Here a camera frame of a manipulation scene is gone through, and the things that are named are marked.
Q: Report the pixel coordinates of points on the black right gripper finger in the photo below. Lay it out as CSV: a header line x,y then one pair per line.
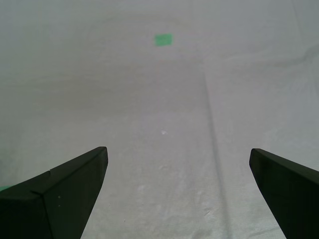
x,y
49,204
291,194

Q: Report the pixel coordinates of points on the long green tape strip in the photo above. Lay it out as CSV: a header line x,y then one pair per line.
x,y
3,188

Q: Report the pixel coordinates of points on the small faint green tape mark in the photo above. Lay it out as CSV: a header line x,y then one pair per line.
x,y
163,39

